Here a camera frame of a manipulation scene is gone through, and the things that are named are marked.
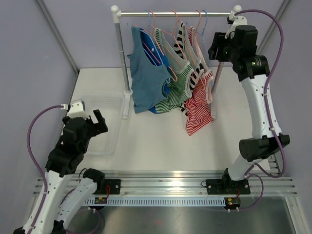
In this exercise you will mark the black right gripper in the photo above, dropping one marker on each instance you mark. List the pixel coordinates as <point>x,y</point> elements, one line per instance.
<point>219,41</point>

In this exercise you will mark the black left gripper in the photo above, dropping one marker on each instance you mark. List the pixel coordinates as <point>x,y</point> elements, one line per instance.
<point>98,127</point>

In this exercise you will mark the black striped tank top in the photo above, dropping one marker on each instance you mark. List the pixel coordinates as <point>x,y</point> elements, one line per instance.
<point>184,49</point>

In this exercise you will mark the pink hanger of green top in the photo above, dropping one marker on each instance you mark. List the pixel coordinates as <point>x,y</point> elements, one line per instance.
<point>165,49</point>

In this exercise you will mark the green striped tank top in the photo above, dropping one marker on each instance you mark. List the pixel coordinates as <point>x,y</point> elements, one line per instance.
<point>179,92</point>

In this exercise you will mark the red striped tank top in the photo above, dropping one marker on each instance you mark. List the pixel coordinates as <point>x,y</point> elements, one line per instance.
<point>198,110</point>

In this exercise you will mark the pink hanger of black top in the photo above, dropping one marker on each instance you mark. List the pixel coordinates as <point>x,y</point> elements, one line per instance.
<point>197,36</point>

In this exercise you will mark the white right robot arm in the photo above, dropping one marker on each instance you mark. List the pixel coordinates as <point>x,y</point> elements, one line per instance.
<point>239,48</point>

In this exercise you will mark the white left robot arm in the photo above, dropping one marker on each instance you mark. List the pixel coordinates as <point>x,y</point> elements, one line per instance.
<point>51,215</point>

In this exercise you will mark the teal tank top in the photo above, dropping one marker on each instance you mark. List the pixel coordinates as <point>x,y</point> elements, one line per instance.
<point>147,79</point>

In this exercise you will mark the royal blue tank top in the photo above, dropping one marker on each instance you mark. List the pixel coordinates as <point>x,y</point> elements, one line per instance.
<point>156,58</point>

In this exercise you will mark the blue hanger of teal top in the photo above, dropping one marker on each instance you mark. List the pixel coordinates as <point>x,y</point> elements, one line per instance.
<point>143,20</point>

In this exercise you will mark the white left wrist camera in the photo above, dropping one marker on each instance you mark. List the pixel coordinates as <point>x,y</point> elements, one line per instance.
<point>77,109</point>

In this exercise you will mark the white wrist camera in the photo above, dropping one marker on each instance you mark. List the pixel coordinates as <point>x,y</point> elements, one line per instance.
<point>238,20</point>
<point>77,109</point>

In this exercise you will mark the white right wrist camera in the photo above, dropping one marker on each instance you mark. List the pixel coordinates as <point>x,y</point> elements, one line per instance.
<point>238,20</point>

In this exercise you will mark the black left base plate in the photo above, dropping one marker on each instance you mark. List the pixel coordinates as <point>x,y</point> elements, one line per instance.
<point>112,186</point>

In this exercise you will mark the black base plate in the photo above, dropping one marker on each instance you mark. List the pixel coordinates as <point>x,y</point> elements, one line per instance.
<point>218,187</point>
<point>112,186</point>

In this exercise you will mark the white slotted cable duct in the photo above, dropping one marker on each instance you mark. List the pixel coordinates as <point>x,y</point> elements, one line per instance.
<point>156,201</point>

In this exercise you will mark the aluminium mounting rail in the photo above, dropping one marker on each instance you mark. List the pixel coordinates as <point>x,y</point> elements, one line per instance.
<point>187,182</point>

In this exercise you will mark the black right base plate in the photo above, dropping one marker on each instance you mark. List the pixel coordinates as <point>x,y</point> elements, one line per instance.
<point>218,187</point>

